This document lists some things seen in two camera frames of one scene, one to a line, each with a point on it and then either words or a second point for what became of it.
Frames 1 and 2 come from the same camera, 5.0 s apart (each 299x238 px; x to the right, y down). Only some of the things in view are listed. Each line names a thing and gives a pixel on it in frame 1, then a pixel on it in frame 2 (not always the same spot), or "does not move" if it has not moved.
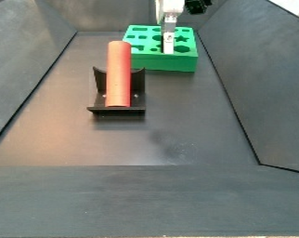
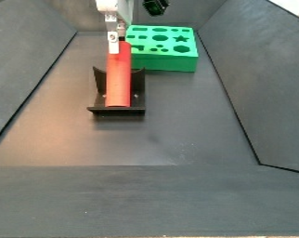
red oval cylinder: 117,74 does not move
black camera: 197,6 -> 154,6
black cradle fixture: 136,108 does not move
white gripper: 166,33 -> 114,7
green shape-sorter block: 146,56 does not move
